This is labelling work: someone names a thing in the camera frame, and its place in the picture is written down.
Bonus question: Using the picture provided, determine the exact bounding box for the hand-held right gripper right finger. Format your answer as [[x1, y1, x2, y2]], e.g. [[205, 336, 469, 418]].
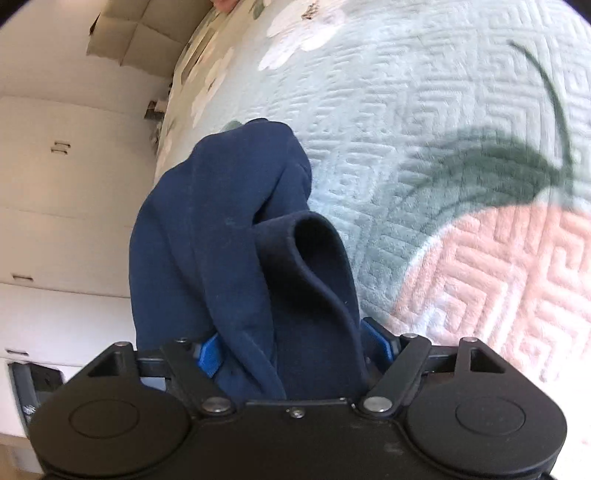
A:
[[359, 318, 509, 415]]

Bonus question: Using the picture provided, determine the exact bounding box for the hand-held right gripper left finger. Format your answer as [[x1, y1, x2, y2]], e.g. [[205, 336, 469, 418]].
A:
[[86, 334, 237, 415]]

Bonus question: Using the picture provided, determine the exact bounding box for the navy striped zip hoodie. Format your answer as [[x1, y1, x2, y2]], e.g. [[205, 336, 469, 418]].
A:
[[129, 119, 371, 402]]

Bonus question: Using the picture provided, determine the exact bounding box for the grey plastic device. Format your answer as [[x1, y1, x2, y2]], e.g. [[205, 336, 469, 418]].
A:
[[8, 362, 66, 420]]

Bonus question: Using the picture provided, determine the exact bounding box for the floral quilted bedspread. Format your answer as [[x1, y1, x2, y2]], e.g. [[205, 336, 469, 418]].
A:
[[152, 0, 591, 402]]

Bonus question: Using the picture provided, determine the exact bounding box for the white wardrobe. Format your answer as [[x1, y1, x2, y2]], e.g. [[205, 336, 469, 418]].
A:
[[0, 92, 172, 439]]

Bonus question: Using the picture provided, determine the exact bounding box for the beige padded headboard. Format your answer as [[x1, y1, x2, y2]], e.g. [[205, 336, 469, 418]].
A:
[[85, 0, 214, 80]]

